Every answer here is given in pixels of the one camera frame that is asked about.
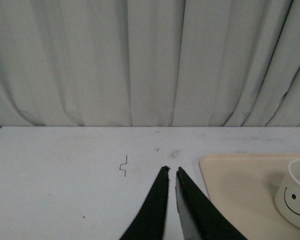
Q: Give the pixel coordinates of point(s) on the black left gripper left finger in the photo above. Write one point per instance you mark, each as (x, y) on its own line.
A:
(149, 223)

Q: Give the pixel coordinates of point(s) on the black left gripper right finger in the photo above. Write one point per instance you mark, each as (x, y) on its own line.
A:
(199, 218)

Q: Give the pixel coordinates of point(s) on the white smiley face mug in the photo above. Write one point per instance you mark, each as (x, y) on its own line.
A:
(287, 198)

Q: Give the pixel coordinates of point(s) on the beige rectangular plastic tray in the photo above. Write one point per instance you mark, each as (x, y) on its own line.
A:
(243, 186)

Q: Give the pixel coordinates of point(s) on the white pleated curtain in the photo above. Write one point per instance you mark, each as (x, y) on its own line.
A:
(150, 63)

